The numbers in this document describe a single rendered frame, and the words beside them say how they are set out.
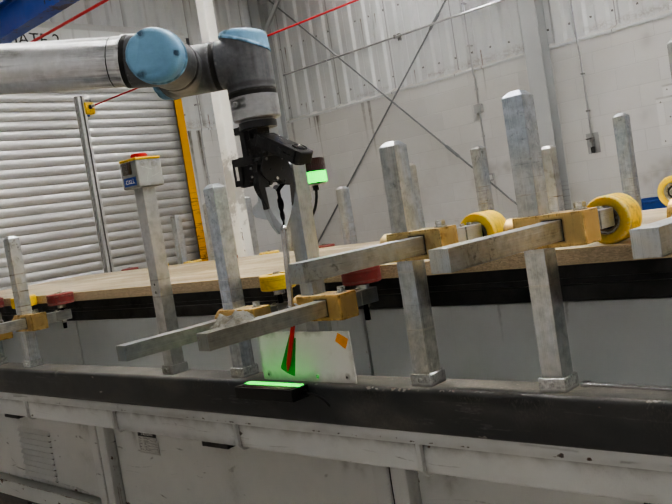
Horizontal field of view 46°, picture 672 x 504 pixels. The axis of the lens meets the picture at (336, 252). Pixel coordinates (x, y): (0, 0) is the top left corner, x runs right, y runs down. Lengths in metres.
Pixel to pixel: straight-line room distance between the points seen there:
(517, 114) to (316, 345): 0.61
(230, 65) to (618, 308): 0.80
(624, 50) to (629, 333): 7.62
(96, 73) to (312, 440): 0.83
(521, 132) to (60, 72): 0.76
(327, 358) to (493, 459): 0.37
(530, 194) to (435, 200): 9.01
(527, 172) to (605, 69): 7.83
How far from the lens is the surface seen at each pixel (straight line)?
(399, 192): 1.36
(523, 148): 1.23
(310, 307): 1.47
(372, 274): 1.57
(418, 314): 1.38
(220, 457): 2.34
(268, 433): 1.78
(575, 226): 1.19
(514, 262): 1.44
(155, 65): 1.36
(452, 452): 1.45
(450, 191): 10.07
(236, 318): 1.34
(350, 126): 11.06
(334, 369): 1.53
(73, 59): 1.43
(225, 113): 3.20
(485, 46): 9.78
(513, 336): 1.54
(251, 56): 1.48
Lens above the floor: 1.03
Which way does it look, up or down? 3 degrees down
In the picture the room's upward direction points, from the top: 9 degrees counter-clockwise
